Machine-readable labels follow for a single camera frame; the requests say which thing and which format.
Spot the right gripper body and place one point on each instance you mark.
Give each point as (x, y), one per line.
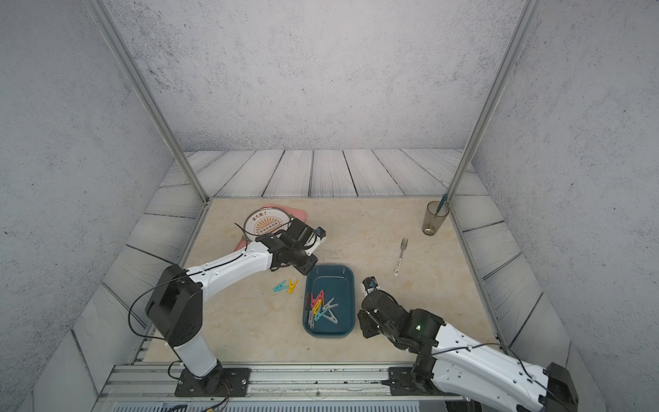
(367, 325)

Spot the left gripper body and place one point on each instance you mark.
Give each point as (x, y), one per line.
(303, 261)

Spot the cyan clothespin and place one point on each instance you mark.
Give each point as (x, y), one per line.
(282, 286)

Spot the teal storage box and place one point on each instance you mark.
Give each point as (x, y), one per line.
(338, 283)

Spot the red clothespin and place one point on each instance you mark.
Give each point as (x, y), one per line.
(315, 300)

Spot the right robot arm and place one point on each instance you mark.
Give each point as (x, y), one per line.
(450, 361)

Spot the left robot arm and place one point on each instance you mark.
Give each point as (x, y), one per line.
(176, 306)

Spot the pink plastic tray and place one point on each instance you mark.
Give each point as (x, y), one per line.
(294, 213)

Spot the white plate orange sunburst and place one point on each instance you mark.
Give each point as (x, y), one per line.
(265, 220)

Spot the metal fork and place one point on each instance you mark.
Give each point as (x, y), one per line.
(399, 261)

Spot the olive drinking glass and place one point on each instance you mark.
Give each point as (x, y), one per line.
(432, 223)

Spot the teal straw in glass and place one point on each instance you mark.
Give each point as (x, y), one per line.
(441, 204)

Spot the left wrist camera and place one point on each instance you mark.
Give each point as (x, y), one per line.
(302, 237)

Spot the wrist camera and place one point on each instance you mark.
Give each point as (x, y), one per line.
(302, 237)
(369, 284)

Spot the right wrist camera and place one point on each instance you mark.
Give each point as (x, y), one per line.
(369, 284)

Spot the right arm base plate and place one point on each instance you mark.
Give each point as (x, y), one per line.
(401, 383)

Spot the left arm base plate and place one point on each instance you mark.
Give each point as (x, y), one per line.
(219, 383)

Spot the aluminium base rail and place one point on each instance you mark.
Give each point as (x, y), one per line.
(273, 387)

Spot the left aluminium frame post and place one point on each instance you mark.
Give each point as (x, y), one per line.
(114, 40)

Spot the aluminium frame post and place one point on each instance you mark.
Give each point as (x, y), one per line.
(114, 40)
(506, 66)

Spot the right aluminium frame post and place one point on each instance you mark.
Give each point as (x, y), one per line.
(506, 66)

